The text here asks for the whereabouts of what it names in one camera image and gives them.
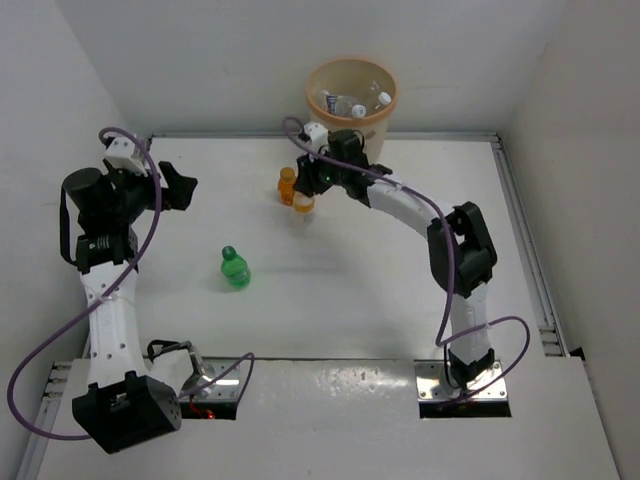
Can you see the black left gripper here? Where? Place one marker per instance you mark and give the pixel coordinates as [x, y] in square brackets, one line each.
[176, 196]

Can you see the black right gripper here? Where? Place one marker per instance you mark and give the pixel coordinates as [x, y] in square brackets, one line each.
[306, 174]

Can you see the yellow cap small bottle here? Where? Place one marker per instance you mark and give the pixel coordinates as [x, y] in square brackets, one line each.
[303, 209]

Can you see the blue label Pocari bottle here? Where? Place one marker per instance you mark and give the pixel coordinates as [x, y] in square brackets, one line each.
[328, 101]

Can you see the clear bottle orange blue label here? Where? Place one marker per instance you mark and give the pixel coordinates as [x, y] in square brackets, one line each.
[357, 111]

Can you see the clear bottle blue label tall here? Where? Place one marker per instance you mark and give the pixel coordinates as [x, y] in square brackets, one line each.
[382, 99]

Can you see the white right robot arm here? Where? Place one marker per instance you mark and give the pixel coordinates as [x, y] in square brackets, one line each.
[460, 250]

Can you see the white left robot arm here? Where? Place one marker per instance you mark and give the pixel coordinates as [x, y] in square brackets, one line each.
[132, 392]

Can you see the beige capybara plastic bin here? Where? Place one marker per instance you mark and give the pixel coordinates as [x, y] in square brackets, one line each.
[355, 81]

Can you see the orange juice bottle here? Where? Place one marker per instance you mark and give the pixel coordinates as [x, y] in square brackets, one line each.
[285, 186]

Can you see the green plastic bottle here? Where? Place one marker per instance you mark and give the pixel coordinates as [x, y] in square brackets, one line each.
[234, 268]

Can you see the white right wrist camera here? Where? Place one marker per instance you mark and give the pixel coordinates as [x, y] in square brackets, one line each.
[314, 135]

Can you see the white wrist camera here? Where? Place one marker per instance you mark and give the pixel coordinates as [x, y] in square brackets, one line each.
[314, 135]
[123, 154]

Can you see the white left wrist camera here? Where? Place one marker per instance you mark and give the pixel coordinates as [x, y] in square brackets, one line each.
[123, 154]

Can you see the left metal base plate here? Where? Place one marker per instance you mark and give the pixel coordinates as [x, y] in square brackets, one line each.
[218, 383]

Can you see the metal base plate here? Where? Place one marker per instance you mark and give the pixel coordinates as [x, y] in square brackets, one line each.
[432, 388]
[218, 383]

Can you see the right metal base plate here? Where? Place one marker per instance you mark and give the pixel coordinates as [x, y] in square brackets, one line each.
[432, 388]

